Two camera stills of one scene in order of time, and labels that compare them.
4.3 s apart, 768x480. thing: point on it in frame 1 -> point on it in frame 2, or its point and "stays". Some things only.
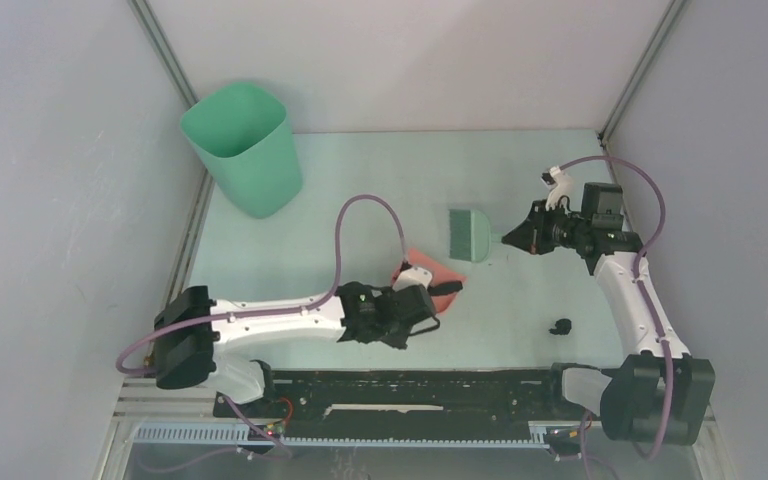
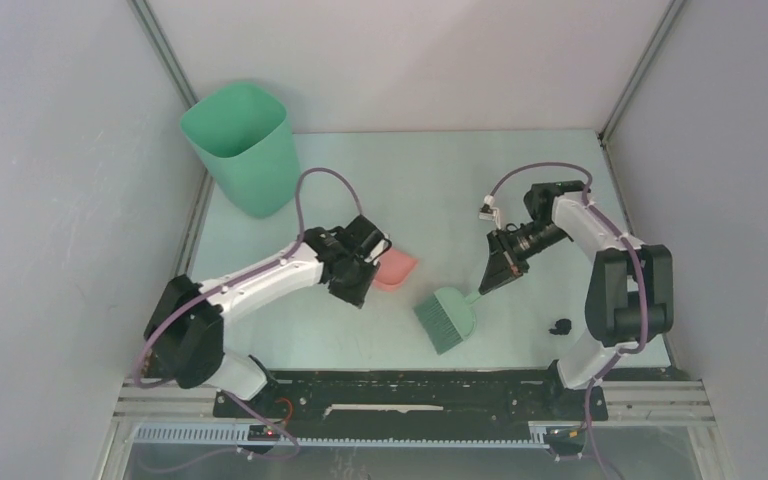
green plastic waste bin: [243, 134] stays
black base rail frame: [485, 397] stays
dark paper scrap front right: [563, 327] stays
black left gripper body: [395, 336] -> [354, 284]
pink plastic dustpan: [440, 275] -> [394, 269]
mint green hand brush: [470, 236] -> [447, 317]
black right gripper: [530, 234] -> [504, 264]
